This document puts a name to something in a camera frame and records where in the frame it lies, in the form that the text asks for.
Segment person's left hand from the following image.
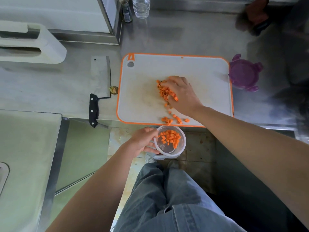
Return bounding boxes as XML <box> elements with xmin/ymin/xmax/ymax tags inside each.
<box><xmin>125</xmin><ymin>127</ymin><xmax>161</xmax><ymax>159</ymax></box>

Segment purple round container lid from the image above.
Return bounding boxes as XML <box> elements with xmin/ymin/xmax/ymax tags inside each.
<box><xmin>228</xmin><ymin>53</ymin><xmax>264</xmax><ymax>92</ymax></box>

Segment pile of diced carrot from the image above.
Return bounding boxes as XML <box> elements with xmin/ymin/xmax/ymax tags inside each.
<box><xmin>156</xmin><ymin>79</ymin><xmax>179</xmax><ymax>108</ymax></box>

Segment black-handled kitchen knife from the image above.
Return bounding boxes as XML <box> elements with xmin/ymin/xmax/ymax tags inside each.
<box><xmin>88</xmin><ymin>55</ymin><xmax>112</xmax><ymax>128</ymax></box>

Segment person's right forearm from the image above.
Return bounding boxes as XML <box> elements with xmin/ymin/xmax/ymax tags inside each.
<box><xmin>193</xmin><ymin>105</ymin><xmax>309</xmax><ymax>230</ymax></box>

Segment pale board with handle slot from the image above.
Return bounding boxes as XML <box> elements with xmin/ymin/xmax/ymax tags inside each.
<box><xmin>0</xmin><ymin>162</ymin><xmax>10</xmax><ymax>196</ymax></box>

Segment purple lidded container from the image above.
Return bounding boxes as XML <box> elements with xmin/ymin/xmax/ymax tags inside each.
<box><xmin>153</xmin><ymin>125</ymin><xmax>187</xmax><ymax>159</ymax></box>

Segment white orange-rimmed cutting board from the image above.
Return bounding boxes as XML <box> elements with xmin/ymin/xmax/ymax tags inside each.
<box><xmin>116</xmin><ymin>53</ymin><xmax>235</xmax><ymax>128</ymax></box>

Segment dark red cloth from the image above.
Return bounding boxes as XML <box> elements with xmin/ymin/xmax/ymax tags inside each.
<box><xmin>245</xmin><ymin>0</ymin><xmax>272</xmax><ymax>36</ymax></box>

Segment small gold-capped bottle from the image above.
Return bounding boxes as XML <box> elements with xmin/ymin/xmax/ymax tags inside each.
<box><xmin>117</xmin><ymin>0</ymin><xmax>133</xmax><ymax>24</ymax></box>

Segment person's right hand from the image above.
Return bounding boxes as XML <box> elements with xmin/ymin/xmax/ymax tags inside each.
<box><xmin>160</xmin><ymin>75</ymin><xmax>204</xmax><ymax>119</ymax></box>

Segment blue denim shirt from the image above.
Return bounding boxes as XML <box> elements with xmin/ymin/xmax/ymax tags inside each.
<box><xmin>137</xmin><ymin>204</ymin><xmax>247</xmax><ymax>232</ymax></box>

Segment blue denim trousers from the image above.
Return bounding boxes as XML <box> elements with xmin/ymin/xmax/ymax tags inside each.
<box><xmin>113</xmin><ymin>163</ymin><xmax>227</xmax><ymax>232</ymax></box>

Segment person's left forearm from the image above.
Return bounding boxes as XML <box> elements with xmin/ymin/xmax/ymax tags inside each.
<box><xmin>46</xmin><ymin>142</ymin><xmax>136</xmax><ymax>232</ymax></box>

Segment pale green cabinet front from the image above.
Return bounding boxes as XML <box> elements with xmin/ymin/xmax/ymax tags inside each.
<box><xmin>49</xmin><ymin>119</ymin><xmax>110</xmax><ymax>225</ymax></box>
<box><xmin>215</xmin><ymin>130</ymin><xmax>309</xmax><ymax>232</ymax></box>

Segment clear plastic water bottle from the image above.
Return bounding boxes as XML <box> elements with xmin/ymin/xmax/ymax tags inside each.
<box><xmin>132</xmin><ymin>0</ymin><xmax>150</xmax><ymax>19</ymax></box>

